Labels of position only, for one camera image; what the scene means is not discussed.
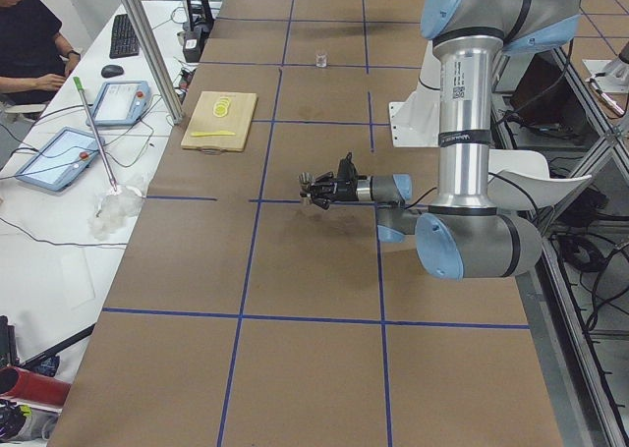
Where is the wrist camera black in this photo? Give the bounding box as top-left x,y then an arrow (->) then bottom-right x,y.
337,152 -> 358,181

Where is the steel jigger shaker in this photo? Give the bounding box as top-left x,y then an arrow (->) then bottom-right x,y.
299,172 -> 314,193

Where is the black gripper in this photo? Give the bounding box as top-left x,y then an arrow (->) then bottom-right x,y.
299,171 -> 370,209

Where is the bamboo cutting board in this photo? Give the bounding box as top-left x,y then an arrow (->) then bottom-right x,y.
181,91 -> 257,152

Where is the white plastic chair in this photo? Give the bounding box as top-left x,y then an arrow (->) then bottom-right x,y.
487,149 -> 592,210

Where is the seated man black shirt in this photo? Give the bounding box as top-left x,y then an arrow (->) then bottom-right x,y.
1,0 -> 81,105

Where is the black keyboard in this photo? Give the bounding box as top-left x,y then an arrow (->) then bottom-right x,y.
109,14 -> 140,59

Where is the red cylinder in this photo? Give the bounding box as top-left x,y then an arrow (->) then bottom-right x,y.
1,366 -> 71,408

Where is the far blue teach pendant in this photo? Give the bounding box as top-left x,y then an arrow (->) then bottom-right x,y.
91,81 -> 151,128

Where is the clear glass measuring cup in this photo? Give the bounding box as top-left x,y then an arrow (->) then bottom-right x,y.
315,51 -> 327,68

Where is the black computer mouse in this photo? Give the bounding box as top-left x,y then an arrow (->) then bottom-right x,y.
100,64 -> 125,79

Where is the near blue teach pendant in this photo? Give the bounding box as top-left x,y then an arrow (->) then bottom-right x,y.
14,127 -> 99,193

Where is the blue teach pendant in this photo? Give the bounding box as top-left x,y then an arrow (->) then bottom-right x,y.
14,127 -> 99,193
91,81 -> 151,128

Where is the aluminium frame post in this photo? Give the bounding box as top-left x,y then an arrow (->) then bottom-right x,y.
121,0 -> 184,125

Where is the yellow plastic knife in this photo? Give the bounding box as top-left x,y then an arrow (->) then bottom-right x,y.
190,130 -> 236,138

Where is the metal rod green tip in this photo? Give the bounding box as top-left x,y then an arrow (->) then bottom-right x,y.
73,76 -> 121,196

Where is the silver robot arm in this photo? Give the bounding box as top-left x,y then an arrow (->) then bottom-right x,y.
300,0 -> 581,280

